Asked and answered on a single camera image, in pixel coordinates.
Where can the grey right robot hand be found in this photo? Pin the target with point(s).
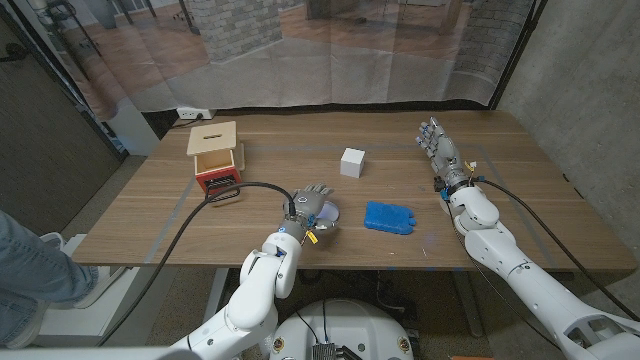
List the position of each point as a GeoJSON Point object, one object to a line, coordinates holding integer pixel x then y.
{"type": "Point", "coordinates": [445, 155]}

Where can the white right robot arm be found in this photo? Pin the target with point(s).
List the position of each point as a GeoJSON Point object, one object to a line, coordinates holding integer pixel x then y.
{"type": "Point", "coordinates": [540, 290]}

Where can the white floor platform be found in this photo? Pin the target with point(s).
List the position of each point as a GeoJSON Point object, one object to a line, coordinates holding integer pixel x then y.
{"type": "Point", "coordinates": [75, 325]}

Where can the printed room backdrop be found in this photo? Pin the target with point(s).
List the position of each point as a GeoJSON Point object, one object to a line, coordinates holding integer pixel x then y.
{"type": "Point", "coordinates": [325, 60]}

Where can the white power strip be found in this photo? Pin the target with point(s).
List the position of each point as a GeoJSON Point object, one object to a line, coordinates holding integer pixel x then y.
{"type": "Point", "coordinates": [192, 113]}

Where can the blue ice pack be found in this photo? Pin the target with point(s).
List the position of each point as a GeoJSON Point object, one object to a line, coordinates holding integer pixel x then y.
{"type": "Point", "coordinates": [389, 217]}

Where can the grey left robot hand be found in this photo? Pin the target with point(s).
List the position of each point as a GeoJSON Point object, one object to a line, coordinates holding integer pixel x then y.
{"type": "Point", "coordinates": [305, 210]}

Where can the light grey shoe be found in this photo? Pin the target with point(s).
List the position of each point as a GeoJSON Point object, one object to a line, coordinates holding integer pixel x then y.
{"type": "Point", "coordinates": [102, 285]}

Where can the white round jar lid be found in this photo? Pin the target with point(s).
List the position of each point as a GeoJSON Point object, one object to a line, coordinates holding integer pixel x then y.
{"type": "Point", "coordinates": [331, 215]}

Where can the black backdrop stand pole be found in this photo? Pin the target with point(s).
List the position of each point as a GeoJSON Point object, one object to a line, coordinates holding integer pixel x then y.
{"type": "Point", "coordinates": [517, 55]}

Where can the wooden box with slot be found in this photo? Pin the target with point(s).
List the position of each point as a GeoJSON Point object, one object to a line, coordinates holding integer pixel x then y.
{"type": "Point", "coordinates": [211, 137]}

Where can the red-fronted wooden drawer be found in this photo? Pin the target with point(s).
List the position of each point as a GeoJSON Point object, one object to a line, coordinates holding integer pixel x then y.
{"type": "Point", "coordinates": [215, 172]}

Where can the black wall hook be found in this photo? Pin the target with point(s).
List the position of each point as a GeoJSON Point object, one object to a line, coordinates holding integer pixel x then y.
{"type": "Point", "coordinates": [15, 50]}

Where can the person leg in jeans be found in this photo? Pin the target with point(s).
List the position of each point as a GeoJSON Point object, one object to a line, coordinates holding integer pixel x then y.
{"type": "Point", "coordinates": [35, 270]}

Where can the white cube box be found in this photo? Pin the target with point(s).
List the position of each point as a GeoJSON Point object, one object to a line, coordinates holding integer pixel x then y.
{"type": "Point", "coordinates": [352, 162]}

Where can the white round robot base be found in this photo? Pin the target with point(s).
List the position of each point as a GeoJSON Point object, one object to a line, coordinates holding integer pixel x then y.
{"type": "Point", "coordinates": [345, 325]}

